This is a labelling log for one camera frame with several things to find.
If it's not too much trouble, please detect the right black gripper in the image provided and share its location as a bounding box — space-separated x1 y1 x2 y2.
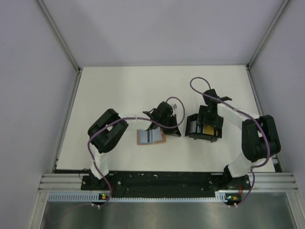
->
197 105 223 131

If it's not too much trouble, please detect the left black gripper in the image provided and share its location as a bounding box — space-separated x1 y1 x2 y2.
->
159 114 181 136

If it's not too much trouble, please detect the brown leather card holder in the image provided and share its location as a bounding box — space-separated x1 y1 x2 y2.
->
137 128 166 146

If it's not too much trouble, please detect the black plastic card box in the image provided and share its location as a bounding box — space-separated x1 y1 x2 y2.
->
184 114 222 143

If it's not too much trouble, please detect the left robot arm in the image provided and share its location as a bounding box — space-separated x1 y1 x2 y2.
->
87 101 182 189

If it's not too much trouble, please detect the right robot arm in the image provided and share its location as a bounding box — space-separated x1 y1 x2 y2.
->
197 89 281 189

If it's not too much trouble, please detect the gold credit card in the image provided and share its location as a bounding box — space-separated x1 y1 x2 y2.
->
203 125 214 135

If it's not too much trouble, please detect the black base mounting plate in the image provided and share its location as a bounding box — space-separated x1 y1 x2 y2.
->
81 171 251 198

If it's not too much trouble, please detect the shiny metal sheet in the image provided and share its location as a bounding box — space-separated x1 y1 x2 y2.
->
41 193 297 229

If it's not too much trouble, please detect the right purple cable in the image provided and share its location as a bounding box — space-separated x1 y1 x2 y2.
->
189 76 272 207

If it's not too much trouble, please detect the purple cable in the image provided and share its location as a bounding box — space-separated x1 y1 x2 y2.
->
87 96 186 208
189 76 272 207

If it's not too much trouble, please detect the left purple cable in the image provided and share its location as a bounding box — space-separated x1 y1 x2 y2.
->
87 96 186 208

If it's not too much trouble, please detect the grey slotted cable duct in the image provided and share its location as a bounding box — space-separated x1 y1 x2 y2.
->
48 192 229 203

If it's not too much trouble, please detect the aluminium front rail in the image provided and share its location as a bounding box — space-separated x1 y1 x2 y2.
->
38 172 299 193

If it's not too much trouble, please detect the right aluminium frame post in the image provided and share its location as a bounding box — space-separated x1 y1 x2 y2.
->
246 0 292 70

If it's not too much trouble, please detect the aluminium frame post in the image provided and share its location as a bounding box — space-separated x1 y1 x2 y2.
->
246 0 292 70
35 0 81 73

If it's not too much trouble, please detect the left aluminium frame post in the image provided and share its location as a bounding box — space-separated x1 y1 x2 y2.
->
35 0 81 73

